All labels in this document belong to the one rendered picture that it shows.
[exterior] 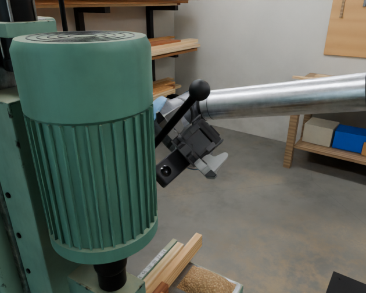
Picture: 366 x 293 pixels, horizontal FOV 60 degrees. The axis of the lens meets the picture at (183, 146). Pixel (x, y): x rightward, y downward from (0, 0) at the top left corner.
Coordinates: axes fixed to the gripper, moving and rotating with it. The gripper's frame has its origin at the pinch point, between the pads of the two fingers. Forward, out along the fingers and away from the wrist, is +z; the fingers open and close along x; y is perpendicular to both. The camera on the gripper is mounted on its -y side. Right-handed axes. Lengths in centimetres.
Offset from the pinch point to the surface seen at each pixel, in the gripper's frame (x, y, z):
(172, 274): 19.1, -22.5, -26.9
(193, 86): -5.2, 7.3, 5.8
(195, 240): 18.0, -13.9, -36.4
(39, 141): -11.0, -13.5, 15.4
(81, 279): 5.1, -30.8, -6.5
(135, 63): -9.3, 1.9, 18.1
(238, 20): -98, 152, -299
